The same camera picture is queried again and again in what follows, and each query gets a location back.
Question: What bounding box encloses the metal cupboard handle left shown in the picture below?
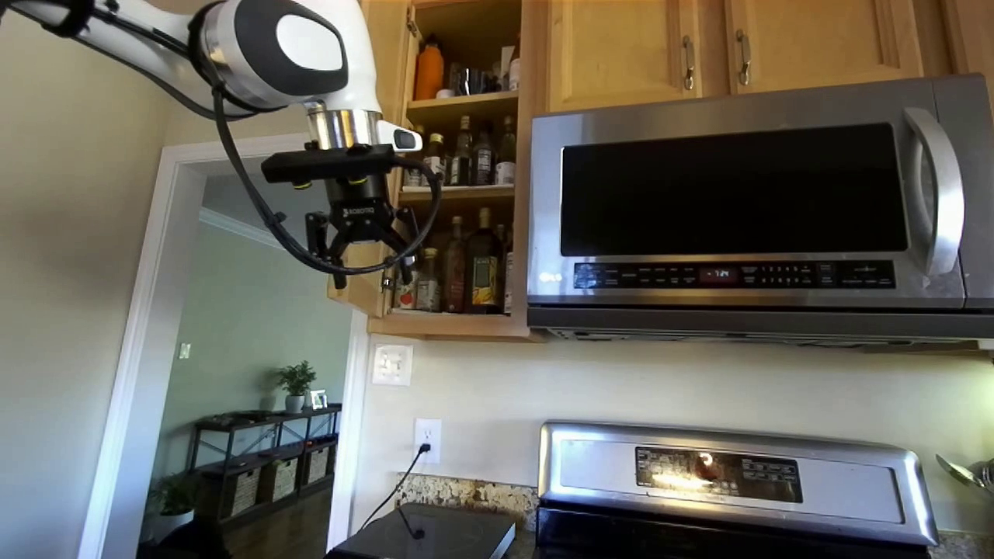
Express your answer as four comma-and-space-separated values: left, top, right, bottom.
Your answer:
679, 35, 696, 94

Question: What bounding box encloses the dark console shelf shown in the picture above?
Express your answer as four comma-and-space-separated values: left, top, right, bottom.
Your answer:
152, 403, 342, 526

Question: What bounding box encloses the orange bottle top shelf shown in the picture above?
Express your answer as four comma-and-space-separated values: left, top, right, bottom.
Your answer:
414, 39, 446, 99

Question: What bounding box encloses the black power cord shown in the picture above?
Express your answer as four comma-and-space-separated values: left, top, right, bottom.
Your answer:
359, 441, 435, 544

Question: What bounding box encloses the black box on counter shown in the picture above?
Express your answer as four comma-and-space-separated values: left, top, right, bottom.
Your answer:
327, 504, 515, 559

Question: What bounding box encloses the metal cupboard handle right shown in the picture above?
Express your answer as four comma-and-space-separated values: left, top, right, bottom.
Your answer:
733, 28, 753, 87

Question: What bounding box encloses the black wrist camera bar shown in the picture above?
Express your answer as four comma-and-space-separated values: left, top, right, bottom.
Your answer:
262, 147, 398, 183

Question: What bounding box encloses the wooden cupboard door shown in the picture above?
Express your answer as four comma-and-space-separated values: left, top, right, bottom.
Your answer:
546, 0, 703, 113
723, 0, 925, 94
328, 0, 414, 316

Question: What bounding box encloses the stainless steel stove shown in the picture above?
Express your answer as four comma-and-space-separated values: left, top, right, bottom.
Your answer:
533, 419, 938, 559

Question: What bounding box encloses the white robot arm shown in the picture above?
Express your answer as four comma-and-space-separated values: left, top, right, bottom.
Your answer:
3, 0, 428, 290

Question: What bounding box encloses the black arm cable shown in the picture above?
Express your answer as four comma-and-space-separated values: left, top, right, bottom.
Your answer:
58, 0, 446, 293

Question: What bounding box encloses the dark glass bottle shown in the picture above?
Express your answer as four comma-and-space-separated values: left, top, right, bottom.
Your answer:
444, 213, 466, 313

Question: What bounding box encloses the white wall outlet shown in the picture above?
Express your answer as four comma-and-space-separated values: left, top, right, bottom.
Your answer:
416, 419, 442, 467

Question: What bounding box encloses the stainless steel microwave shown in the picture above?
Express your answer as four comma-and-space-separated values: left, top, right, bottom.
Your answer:
526, 74, 994, 345

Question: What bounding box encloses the metal utensil at right edge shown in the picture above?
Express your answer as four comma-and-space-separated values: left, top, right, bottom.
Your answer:
936, 452, 994, 492

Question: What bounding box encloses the white door frame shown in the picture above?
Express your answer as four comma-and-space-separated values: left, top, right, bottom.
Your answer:
74, 133, 373, 559

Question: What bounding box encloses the white light switch plate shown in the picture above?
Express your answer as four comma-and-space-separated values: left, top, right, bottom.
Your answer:
373, 345, 414, 386

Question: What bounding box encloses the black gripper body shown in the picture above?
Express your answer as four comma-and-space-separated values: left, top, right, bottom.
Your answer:
303, 174, 414, 273

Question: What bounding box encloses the small potted green plant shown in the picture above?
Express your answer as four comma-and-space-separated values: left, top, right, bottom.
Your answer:
272, 359, 317, 413

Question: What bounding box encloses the metal cupboard handle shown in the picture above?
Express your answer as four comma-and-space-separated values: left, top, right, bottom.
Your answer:
679, 35, 696, 94
733, 28, 753, 87

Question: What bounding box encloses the yellow label bottle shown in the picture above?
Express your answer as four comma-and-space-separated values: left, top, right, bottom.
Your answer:
469, 207, 504, 313

